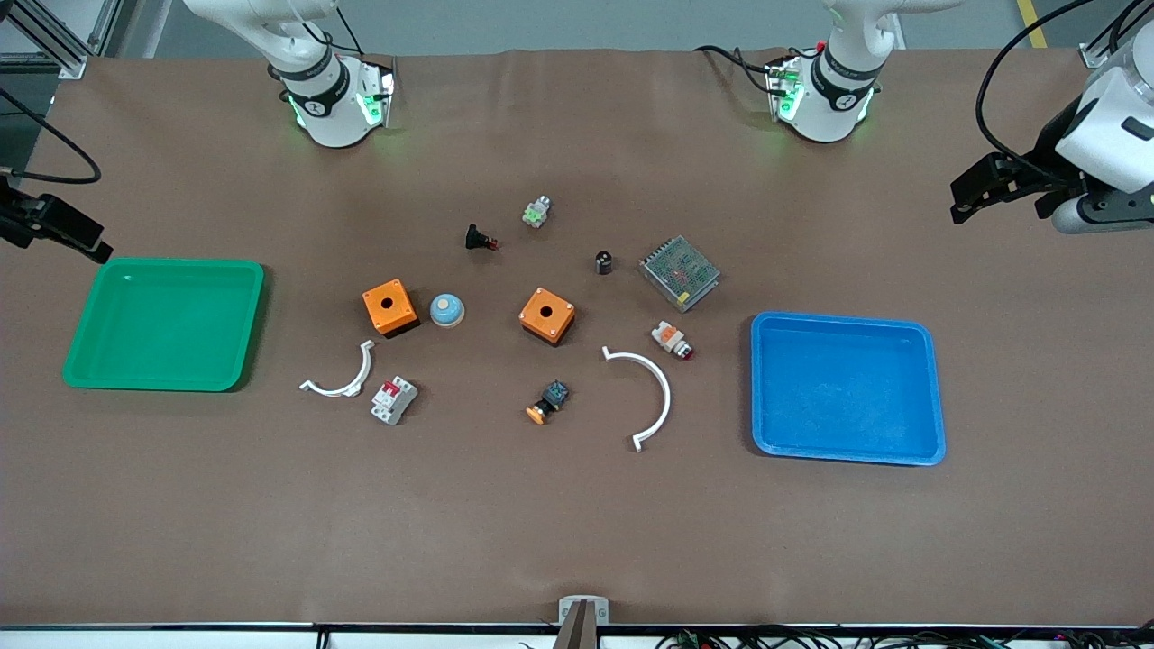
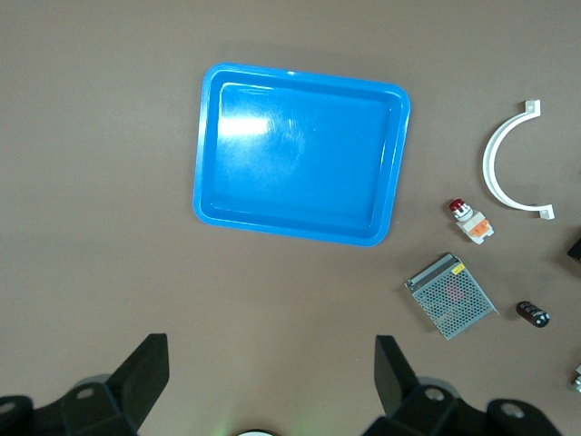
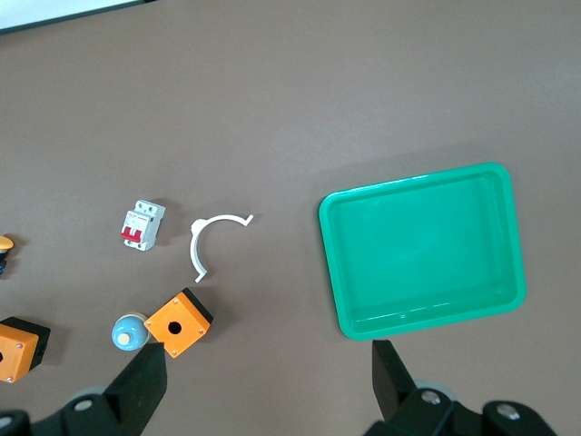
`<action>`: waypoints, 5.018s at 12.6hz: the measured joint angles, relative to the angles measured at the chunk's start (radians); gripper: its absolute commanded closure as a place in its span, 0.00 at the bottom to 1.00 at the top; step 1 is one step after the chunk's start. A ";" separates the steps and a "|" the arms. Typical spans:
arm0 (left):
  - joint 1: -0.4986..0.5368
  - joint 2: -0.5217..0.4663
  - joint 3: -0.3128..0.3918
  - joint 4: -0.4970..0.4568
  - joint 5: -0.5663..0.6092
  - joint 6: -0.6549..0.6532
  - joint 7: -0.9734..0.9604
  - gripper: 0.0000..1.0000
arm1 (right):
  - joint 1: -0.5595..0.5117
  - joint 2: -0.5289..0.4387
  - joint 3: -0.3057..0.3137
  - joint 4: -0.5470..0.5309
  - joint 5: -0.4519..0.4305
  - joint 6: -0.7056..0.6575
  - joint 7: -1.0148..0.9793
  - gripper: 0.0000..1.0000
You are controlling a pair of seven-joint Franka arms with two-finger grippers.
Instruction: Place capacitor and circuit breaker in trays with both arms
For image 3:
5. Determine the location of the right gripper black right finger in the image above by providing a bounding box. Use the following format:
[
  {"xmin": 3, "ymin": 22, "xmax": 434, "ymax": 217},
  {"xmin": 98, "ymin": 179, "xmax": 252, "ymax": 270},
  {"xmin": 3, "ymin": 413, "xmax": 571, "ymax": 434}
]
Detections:
[{"xmin": 362, "ymin": 339, "xmax": 562, "ymax": 436}]

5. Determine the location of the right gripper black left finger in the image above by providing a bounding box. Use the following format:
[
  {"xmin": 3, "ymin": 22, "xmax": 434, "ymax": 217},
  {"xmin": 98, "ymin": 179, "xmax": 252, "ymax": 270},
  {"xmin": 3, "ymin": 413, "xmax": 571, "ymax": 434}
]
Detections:
[{"xmin": 0, "ymin": 342, "xmax": 169, "ymax": 436}]

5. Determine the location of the white red circuit breaker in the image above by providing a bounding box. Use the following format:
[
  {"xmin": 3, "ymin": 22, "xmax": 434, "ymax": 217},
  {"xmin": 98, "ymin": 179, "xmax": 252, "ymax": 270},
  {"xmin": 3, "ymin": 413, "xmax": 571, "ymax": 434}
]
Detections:
[{"xmin": 120, "ymin": 198, "xmax": 167, "ymax": 253}]

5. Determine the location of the blue dome buzzer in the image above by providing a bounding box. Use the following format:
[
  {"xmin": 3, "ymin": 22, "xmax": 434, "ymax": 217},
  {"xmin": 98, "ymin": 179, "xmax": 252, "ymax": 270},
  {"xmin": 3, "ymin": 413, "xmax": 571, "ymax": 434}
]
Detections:
[{"xmin": 111, "ymin": 311, "xmax": 151, "ymax": 353}]

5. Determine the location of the orange push-button box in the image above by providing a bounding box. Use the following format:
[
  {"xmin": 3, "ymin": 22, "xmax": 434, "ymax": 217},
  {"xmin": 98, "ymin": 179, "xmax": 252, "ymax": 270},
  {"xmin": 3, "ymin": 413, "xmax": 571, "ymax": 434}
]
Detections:
[
  {"xmin": 143, "ymin": 287, "xmax": 214, "ymax": 360},
  {"xmin": 0, "ymin": 316, "xmax": 52, "ymax": 384}
]

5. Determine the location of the green plastic tray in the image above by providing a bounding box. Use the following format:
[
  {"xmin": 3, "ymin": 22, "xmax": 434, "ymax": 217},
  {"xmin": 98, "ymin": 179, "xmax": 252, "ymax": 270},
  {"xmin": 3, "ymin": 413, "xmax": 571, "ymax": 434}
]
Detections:
[{"xmin": 317, "ymin": 162, "xmax": 527, "ymax": 342}]

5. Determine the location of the yellow-headed push button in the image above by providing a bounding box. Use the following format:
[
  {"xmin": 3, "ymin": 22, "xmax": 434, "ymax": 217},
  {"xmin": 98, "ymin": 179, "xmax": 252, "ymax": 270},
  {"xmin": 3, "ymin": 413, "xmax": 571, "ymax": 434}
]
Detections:
[{"xmin": 0, "ymin": 234, "xmax": 15, "ymax": 279}]

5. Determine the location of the brown table mat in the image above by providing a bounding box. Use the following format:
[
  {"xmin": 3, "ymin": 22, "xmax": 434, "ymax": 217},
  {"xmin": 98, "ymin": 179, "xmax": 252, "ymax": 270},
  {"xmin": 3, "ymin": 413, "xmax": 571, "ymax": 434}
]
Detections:
[{"xmin": 0, "ymin": 0, "xmax": 581, "ymax": 436}]

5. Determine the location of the small white half-ring clamp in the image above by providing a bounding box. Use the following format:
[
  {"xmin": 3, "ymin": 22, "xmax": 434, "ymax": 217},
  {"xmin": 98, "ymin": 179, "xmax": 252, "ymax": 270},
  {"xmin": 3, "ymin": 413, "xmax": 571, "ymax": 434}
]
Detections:
[{"xmin": 189, "ymin": 213, "xmax": 255, "ymax": 284}]

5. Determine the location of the white table edge rail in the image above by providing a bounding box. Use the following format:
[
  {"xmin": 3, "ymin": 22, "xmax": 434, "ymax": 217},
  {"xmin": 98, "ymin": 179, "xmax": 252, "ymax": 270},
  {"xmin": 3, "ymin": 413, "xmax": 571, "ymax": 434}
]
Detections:
[{"xmin": 0, "ymin": 0, "xmax": 146, "ymax": 35}]

